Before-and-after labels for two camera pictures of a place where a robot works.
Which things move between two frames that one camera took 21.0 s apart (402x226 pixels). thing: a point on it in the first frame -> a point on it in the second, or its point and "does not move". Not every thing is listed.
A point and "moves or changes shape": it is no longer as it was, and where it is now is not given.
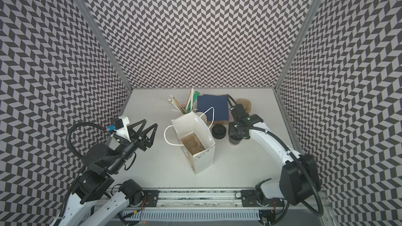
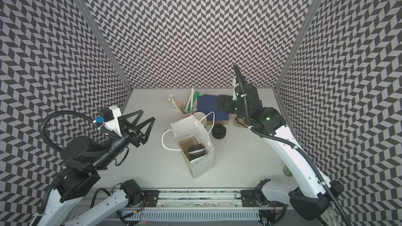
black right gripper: x=232 y=131 -> x=229 y=100
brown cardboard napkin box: x=225 y=122 does not move
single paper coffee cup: x=234 y=141 -> x=196 y=151
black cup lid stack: x=219 y=131 does not move
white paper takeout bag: x=196 y=138 moves or changes shape
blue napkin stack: x=214 y=107 does not move
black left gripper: x=145 y=141 -> x=137 y=137
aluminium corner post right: x=304 y=30 does not move
